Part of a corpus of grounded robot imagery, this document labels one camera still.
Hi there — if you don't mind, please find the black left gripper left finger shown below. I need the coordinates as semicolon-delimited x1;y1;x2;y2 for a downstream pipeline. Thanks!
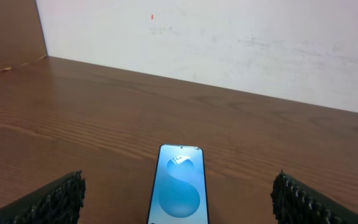
0;170;86;224

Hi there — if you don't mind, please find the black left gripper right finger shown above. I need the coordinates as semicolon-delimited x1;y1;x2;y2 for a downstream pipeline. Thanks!
270;171;358;224

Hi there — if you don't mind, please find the blue screen smartphone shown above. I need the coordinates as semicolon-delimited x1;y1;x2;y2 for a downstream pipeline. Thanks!
147;144;209;224

